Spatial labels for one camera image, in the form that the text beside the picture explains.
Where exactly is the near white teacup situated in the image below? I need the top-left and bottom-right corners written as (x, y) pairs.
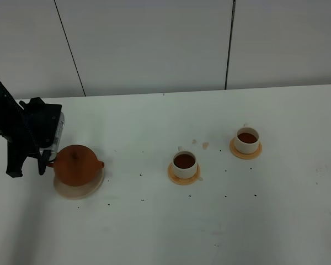
top-left (171, 150), bottom-right (198, 179)

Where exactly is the far white teacup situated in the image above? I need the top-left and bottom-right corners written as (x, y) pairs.
top-left (234, 124), bottom-right (260, 155)

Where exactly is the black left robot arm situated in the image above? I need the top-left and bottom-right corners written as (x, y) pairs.
top-left (0, 81), bottom-right (50, 178)

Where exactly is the beige round teapot coaster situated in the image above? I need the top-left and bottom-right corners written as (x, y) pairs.
top-left (53, 168), bottom-right (104, 200)

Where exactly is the far orange saucer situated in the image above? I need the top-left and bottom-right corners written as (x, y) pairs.
top-left (229, 138), bottom-right (263, 160)

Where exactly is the black braided cable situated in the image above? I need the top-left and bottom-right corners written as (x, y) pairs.
top-left (0, 65), bottom-right (42, 155)

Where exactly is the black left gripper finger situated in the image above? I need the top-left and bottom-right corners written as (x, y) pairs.
top-left (6, 142), bottom-right (26, 177)
top-left (38, 150), bottom-right (51, 175)

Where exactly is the brown clay teapot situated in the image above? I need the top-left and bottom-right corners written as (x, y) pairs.
top-left (47, 145), bottom-right (104, 187)

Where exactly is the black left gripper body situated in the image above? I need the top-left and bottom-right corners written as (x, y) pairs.
top-left (0, 104), bottom-right (39, 159)

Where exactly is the white teacup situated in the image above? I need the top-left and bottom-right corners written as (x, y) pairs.
top-left (234, 124), bottom-right (260, 155)
top-left (171, 150), bottom-right (198, 179)

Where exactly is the orange saucer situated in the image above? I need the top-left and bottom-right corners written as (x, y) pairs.
top-left (229, 138), bottom-right (263, 160)
top-left (167, 163), bottom-right (201, 186)

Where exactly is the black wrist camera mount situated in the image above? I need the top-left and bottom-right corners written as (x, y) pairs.
top-left (19, 97), bottom-right (65, 162)

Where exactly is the near orange saucer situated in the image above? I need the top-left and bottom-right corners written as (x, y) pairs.
top-left (167, 163), bottom-right (201, 186)

